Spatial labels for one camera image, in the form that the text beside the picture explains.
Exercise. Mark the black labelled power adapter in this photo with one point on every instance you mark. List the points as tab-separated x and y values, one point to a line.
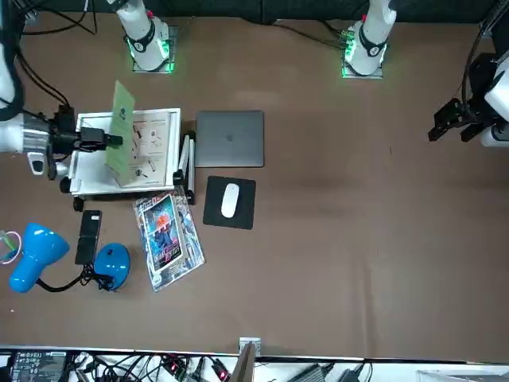
36	366

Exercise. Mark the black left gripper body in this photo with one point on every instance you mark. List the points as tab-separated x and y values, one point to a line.
479	91

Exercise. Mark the grey closed laptop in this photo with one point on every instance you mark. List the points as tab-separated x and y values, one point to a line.
230	147

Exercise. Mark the black folding phone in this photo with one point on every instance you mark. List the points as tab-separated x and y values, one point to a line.
88	238

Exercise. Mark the blue desk lamp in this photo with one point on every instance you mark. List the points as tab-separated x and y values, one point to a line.
36	246

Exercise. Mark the green marker pen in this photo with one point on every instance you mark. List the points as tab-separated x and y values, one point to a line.
6	240

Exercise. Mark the green-covered illustrated book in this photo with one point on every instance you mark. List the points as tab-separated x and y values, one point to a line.
119	155

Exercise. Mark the grey power adapter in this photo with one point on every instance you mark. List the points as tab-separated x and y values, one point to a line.
314	374

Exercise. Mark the pink mesh pen cup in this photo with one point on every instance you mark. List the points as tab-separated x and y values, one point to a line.
16	248

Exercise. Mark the comic magazine in plastic sleeve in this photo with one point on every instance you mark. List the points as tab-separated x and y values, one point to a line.
167	238

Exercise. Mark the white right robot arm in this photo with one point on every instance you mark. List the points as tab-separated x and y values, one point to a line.
145	44

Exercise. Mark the white computer mouse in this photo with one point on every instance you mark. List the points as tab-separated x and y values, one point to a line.
230	201

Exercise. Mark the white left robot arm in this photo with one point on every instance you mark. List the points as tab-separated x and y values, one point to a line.
374	36

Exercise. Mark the blue marker pen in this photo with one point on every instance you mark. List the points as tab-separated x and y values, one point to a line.
6	255

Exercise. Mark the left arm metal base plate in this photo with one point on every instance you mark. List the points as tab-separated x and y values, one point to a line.
378	75

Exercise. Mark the white folding book stand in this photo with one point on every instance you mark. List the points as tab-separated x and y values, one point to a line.
91	175

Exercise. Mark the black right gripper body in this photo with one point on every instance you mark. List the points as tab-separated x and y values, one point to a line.
65	143

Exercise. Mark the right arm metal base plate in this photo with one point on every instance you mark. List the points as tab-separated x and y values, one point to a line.
174	36

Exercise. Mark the upright metal post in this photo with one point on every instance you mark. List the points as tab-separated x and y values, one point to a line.
244	366

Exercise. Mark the black mouse pad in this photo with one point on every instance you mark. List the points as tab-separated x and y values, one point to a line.
210	215

